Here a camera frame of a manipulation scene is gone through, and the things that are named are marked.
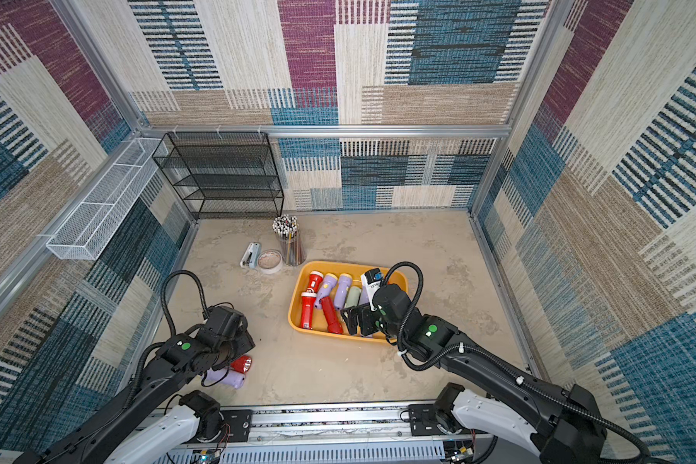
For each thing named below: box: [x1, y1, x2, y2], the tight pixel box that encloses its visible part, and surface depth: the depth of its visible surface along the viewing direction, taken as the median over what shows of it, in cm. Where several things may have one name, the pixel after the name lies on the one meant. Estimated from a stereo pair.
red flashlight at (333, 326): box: [320, 295, 344, 335], surface depth 90 cm
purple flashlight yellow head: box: [314, 272, 339, 310], surface depth 98 cm
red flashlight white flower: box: [306, 270, 324, 293], surface depth 98 cm
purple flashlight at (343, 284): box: [334, 272, 353, 311], surface depth 97 cm
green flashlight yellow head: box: [345, 286, 362, 309], surface depth 96 cm
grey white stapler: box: [239, 241, 262, 269], surface depth 107 cm
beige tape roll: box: [257, 248, 284, 275], surface depth 108 cm
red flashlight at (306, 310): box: [299, 291, 318, 331], surface depth 91 cm
